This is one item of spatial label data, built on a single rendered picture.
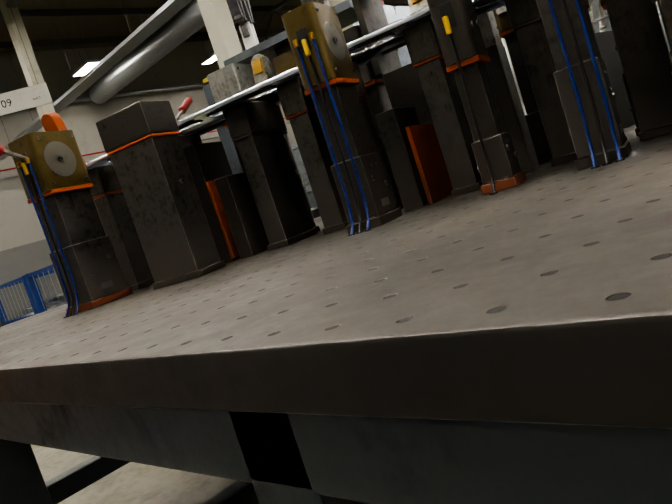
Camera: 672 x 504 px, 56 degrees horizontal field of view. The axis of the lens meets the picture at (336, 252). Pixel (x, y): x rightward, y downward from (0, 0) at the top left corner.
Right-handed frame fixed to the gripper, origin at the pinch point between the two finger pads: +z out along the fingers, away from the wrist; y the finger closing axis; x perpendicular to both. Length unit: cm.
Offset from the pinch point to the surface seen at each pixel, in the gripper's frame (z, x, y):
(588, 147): 48, 60, 73
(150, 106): 19, -6, 51
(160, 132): 23, -6, 51
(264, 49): 5.6, 4.7, 6.9
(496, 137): 43, 50, 66
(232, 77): 12.3, 0.0, 21.5
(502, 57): 31, 54, 46
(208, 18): -119, -131, -332
